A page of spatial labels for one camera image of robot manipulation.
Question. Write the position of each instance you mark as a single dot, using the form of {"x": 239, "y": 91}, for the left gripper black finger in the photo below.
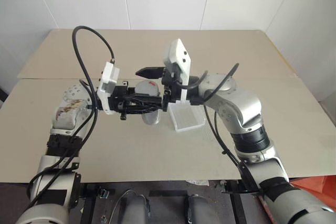
{"x": 144, "y": 107}
{"x": 147, "y": 98}

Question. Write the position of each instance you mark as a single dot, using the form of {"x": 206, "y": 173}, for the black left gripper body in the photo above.
{"x": 119, "y": 100}

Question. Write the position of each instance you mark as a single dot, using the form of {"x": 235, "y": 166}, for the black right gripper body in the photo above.
{"x": 171, "y": 87}

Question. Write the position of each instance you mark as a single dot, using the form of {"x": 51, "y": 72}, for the grey jar lid red mark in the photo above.
{"x": 147, "y": 87}

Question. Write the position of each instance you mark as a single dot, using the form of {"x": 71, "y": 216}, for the translucent plastic jar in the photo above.
{"x": 151, "y": 119}

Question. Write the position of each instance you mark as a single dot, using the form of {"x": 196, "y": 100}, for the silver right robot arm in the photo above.
{"x": 244, "y": 108}

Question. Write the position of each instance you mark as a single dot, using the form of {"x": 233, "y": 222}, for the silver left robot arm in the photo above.
{"x": 65, "y": 119}

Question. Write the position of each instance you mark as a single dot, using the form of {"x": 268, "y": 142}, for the clear plastic box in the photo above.
{"x": 187, "y": 119}

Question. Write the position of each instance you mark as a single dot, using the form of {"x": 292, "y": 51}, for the crumpled clear wrapper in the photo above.
{"x": 198, "y": 182}

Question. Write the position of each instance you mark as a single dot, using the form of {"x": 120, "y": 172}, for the small teal connector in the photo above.
{"x": 104, "y": 194}

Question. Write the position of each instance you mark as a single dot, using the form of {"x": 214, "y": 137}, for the dark grey rounded shape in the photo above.
{"x": 136, "y": 209}
{"x": 196, "y": 209}

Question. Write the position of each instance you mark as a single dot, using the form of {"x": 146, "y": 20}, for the dark grey object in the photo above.
{"x": 2, "y": 91}

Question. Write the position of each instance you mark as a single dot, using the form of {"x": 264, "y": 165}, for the orange plastic bag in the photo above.
{"x": 315, "y": 186}

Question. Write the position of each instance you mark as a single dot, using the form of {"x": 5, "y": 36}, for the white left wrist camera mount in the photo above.
{"x": 109, "y": 77}

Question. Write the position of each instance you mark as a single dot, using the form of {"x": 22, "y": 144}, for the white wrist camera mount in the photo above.
{"x": 109, "y": 77}
{"x": 181, "y": 53}

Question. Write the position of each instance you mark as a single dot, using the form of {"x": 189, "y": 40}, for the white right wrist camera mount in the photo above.
{"x": 181, "y": 53}

